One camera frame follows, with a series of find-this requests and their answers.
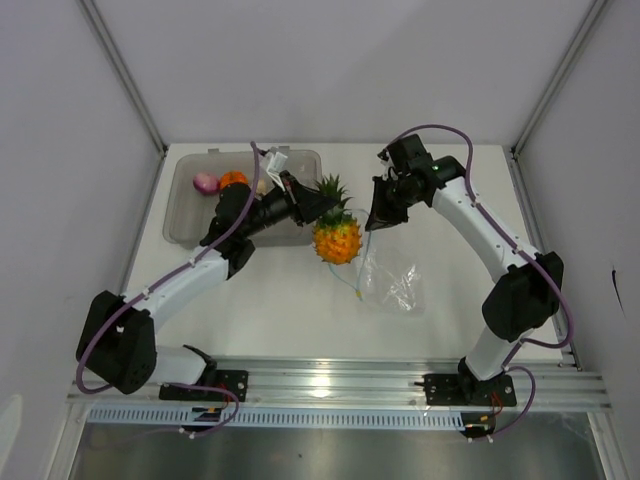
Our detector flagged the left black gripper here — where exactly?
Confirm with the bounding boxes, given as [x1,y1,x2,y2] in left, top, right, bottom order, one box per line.
[241,171,338,238]

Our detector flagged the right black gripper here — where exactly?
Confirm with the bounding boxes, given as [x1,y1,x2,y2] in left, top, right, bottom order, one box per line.
[365,176,421,233]

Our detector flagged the orange toy pineapple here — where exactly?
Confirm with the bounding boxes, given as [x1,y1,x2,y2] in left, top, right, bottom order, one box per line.
[313,174,362,265]

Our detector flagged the small orange pumpkin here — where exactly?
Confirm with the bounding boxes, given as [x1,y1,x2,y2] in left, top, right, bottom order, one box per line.
[219,170,248,191]

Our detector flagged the clear zip top bag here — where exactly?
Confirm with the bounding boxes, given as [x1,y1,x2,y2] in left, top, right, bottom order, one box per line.
[328,230,426,318]

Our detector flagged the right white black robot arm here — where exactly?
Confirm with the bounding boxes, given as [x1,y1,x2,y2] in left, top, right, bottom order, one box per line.
[365,134,564,404]

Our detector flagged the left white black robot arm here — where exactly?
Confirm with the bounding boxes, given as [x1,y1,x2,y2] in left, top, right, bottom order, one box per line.
[75,171,337,400]

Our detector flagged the beige garlic bulb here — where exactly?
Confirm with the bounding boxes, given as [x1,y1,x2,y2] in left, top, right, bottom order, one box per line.
[256,179,268,196]

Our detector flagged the purple red onion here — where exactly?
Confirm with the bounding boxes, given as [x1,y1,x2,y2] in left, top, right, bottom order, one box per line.
[192,172,220,196]

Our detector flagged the clear grey plastic bin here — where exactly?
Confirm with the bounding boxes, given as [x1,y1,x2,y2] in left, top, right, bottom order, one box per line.
[163,146,322,249]

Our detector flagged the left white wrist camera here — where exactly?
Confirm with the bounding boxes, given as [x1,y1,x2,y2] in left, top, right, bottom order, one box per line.
[260,149,288,190]

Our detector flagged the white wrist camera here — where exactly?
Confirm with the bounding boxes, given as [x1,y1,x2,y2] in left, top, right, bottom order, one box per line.
[377,148,395,168]
[260,149,288,190]

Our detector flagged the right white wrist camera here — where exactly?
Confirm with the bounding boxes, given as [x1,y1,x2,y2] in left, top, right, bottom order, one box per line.
[377,148,395,168]

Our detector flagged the aluminium mounting rail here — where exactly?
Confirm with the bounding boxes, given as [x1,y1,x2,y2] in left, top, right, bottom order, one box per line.
[67,353,612,413]

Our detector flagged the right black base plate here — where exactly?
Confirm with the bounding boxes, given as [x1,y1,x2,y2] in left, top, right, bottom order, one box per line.
[414,373,517,407]

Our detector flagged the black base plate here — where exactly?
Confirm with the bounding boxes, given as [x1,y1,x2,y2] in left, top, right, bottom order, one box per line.
[159,368,249,402]
[414,373,517,407]

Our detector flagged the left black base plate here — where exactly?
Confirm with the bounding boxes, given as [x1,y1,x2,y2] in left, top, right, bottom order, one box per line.
[159,368,249,402]

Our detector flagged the slotted white cable duct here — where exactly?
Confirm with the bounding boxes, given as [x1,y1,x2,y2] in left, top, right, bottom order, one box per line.
[87,405,464,431]

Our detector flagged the left aluminium frame post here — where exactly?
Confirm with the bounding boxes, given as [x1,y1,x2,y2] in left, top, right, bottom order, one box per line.
[76,0,168,156]

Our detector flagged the aluminium frame post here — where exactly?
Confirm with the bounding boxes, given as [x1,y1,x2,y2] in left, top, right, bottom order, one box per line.
[510,0,613,159]
[76,0,168,156]

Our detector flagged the right aluminium frame post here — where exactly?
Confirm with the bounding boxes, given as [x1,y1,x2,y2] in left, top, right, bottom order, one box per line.
[510,0,613,159]

